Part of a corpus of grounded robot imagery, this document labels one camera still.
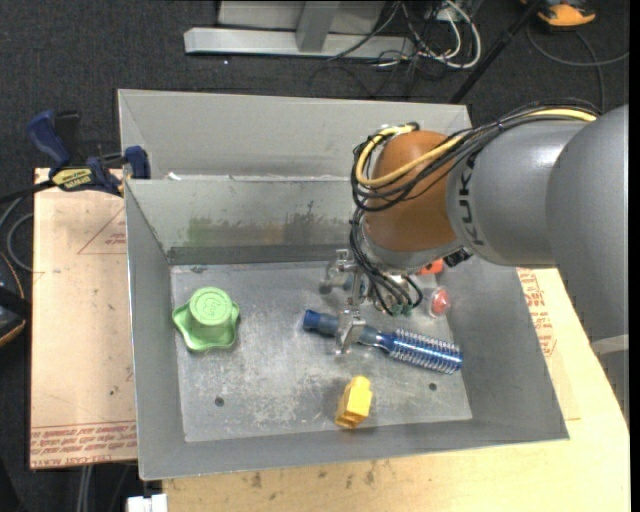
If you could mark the blue hairbrush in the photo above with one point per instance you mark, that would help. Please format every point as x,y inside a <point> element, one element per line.
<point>425,350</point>

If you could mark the small orange thing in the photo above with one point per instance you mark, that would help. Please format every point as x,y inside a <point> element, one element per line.
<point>432,268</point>

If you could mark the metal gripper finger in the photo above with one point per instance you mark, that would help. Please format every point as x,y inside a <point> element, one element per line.
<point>340,267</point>
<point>348,330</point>

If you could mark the green star-shaped cup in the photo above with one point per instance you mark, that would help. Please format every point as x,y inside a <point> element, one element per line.
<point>207,317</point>

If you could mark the grey metal bin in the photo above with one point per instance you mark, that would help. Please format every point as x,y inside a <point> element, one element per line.
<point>280,380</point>

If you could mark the brown cardboard board red print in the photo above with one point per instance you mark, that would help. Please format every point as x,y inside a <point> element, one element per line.
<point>80,325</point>

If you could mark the yellow toy block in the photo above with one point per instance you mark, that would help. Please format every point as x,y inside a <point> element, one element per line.
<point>356,402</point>

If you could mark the red and clear round thing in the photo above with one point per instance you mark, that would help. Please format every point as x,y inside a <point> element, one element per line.
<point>440,301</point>

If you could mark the black cylinder on white bracket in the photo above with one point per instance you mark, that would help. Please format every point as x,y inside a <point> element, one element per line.
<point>457,256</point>

